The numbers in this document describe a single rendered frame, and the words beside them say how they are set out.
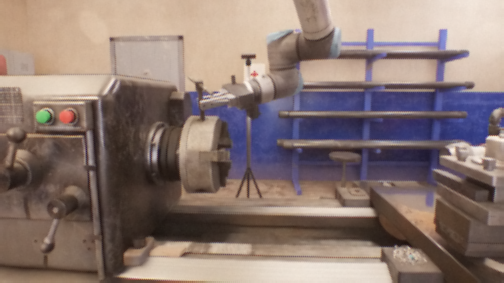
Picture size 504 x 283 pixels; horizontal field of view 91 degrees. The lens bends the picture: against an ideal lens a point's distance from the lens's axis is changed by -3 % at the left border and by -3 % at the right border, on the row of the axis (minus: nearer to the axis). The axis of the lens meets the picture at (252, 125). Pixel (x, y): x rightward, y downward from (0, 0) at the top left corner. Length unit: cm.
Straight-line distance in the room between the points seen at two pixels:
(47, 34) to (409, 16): 537
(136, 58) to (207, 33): 112
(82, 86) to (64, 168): 20
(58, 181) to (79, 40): 416
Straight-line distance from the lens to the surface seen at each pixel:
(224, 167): 87
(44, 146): 76
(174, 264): 79
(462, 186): 74
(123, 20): 450
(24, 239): 90
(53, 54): 507
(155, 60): 414
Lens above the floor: 128
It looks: 7 degrees down
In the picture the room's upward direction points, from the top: straight up
